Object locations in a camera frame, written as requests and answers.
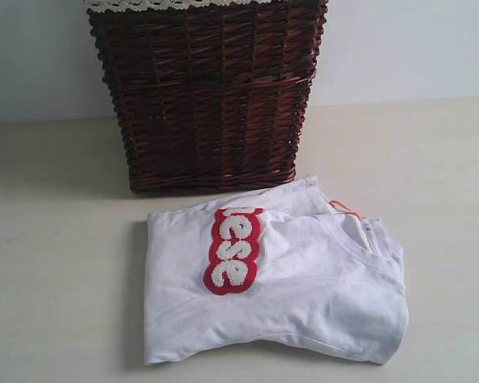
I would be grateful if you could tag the orange collar label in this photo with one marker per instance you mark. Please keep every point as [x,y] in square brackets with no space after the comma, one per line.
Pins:
[344,209]

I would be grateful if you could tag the dark brown wicker basket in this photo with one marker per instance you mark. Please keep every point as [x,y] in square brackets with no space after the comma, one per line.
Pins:
[214,98]

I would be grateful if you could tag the white t-shirt with red print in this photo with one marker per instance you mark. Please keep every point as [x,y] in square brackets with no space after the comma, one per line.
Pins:
[279,265]

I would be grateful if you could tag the cream lace basket liner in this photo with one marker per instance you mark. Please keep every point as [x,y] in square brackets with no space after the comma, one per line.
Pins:
[121,6]

